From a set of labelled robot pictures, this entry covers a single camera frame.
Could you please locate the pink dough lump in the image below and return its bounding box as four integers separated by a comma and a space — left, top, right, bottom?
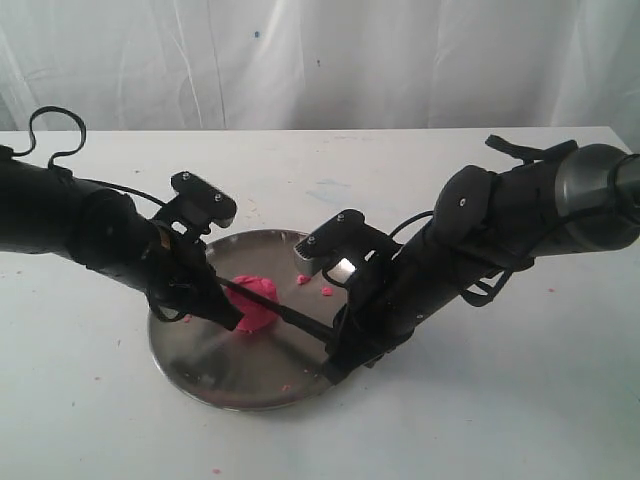
226, 275, 279, 333

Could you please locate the round steel plate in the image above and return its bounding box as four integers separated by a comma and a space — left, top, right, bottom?
148, 229, 346, 411

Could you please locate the white backdrop curtain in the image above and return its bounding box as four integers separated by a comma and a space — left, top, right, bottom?
1, 1, 639, 137

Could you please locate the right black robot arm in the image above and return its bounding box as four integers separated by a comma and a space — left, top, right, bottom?
321, 141, 639, 384

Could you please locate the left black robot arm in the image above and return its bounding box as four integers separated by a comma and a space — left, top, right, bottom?
1, 146, 242, 330

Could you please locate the black knife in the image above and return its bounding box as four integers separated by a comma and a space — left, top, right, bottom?
217, 277, 335, 344

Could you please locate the pink dough crumb large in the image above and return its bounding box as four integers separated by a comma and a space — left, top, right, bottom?
296, 274, 311, 285

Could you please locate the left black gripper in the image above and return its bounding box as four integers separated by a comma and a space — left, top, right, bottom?
145, 235, 244, 331

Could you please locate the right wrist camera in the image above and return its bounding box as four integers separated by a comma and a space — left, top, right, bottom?
294, 209, 400, 288

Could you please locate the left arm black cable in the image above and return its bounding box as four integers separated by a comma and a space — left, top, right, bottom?
14, 105, 166, 206

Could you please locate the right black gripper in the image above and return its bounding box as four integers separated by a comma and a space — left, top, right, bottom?
322, 279, 415, 385

